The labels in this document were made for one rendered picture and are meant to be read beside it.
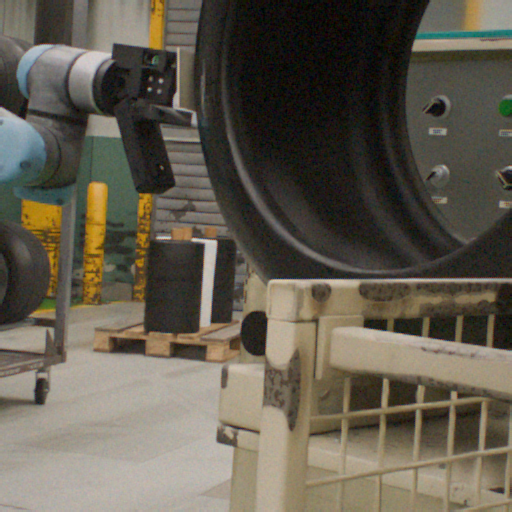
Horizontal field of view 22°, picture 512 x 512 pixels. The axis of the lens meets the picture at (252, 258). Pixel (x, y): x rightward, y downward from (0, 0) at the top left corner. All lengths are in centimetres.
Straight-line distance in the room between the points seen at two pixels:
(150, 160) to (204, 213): 976
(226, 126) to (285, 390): 72
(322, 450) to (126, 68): 55
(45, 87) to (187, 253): 629
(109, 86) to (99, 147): 1009
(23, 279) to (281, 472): 526
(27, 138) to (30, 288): 439
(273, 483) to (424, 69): 145
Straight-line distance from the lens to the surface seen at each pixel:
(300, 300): 59
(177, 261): 789
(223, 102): 130
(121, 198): 1155
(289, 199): 143
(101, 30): 1175
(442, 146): 197
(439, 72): 199
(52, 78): 163
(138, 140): 154
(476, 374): 55
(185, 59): 137
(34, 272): 588
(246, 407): 130
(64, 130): 163
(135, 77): 152
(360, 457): 122
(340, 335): 60
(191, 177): 1134
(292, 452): 60
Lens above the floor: 104
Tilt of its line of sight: 3 degrees down
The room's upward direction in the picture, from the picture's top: 4 degrees clockwise
